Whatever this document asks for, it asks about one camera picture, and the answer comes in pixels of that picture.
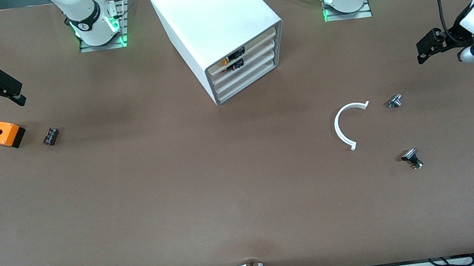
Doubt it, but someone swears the white plastic drawer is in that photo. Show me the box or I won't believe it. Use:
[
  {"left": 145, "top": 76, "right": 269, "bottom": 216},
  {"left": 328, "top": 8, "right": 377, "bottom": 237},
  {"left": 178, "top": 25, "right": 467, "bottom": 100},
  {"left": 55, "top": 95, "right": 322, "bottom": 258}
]
[
  {"left": 208, "top": 39, "right": 281, "bottom": 87},
  {"left": 206, "top": 29, "right": 280, "bottom": 79},
  {"left": 211, "top": 50, "right": 281, "bottom": 95},
  {"left": 213, "top": 59, "right": 282, "bottom": 103}
]

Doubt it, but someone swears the orange button enclosure box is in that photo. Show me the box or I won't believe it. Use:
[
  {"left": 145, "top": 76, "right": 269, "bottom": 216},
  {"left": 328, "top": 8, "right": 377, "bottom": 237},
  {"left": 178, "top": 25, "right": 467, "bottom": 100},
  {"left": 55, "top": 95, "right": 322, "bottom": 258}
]
[{"left": 0, "top": 117, "right": 28, "bottom": 151}]

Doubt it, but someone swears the white plastic half ring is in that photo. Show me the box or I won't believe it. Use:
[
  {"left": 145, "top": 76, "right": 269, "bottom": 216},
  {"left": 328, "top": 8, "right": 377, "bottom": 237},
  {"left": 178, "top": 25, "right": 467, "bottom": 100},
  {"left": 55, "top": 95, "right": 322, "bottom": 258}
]
[{"left": 331, "top": 100, "right": 377, "bottom": 153}]

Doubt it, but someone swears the white drawer cabinet grey frame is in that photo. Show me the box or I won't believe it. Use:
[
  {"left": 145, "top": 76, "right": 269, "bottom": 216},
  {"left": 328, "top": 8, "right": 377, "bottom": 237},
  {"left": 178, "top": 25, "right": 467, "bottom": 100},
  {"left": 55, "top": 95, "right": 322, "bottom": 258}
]
[{"left": 149, "top": 0, "right": 294, "bottom": 114}]

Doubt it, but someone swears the black flat head push button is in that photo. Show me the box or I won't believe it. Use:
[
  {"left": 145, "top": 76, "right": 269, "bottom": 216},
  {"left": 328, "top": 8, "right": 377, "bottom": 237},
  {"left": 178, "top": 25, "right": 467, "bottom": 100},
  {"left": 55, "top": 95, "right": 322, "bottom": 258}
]
[{"left": 399, "top": 147, "right": 425, "bottom": 172}]

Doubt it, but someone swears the black knob push button switch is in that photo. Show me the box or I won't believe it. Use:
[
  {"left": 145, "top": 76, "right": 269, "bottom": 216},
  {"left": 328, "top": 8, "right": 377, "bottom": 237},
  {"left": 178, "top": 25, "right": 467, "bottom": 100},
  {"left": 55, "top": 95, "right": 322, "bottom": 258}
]
[{"left": 217, "top": 46, "right": 249, "bottom": 67}]

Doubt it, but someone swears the small silver metal button part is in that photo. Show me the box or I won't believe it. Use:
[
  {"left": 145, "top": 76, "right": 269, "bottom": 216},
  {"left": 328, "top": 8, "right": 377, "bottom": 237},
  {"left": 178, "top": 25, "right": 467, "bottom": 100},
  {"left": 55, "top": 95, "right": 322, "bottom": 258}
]
[{"left": 385, "top": 93, "right": 404, "bottom": 110}]

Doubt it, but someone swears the small black terminal block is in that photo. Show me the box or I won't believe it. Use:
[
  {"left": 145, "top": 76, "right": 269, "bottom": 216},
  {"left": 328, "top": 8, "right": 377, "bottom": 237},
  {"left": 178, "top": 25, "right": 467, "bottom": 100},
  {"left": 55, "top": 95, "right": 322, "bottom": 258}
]
[{"left": 41, "top": 126, "right": 61, "bottom": 147}]

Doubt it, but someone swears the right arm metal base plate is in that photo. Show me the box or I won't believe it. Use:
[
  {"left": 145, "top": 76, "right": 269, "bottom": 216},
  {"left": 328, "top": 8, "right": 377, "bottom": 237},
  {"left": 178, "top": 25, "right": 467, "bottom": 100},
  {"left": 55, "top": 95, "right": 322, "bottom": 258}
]
[{"left": 72, "top": 0, "right": 134, "bottom": 54}]

